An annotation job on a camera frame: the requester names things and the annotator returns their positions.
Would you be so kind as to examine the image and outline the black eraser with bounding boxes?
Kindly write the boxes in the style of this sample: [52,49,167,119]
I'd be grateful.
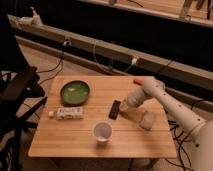
[109,100,121,119]

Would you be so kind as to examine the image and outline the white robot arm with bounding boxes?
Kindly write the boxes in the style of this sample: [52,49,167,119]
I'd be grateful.
[119,76,213,171]

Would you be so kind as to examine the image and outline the white paper cup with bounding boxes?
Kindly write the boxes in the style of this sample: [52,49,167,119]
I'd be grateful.
[93,122,112,143]

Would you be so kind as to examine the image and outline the green bowl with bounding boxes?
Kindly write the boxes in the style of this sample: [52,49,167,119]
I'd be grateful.
[60,80,90,106]

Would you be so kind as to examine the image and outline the white tube with label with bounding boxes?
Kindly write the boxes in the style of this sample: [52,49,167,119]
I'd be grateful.
[48,107,83,120]

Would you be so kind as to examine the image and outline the black chair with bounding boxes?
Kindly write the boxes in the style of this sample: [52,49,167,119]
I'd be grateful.
[0,67,47,171]

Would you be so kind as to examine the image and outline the white spray bottle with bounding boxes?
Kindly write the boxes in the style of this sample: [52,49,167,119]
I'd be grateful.
[18,6,44,28]

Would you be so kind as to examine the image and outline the white cable on rail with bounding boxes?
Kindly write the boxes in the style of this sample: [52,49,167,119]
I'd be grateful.
[92,43,138,76]

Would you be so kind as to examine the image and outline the black floor cables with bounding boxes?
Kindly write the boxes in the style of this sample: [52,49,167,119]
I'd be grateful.
[165,98,213,171]

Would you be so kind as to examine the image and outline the grey metal rail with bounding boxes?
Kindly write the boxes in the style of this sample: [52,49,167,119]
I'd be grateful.
[9,15,213,81]

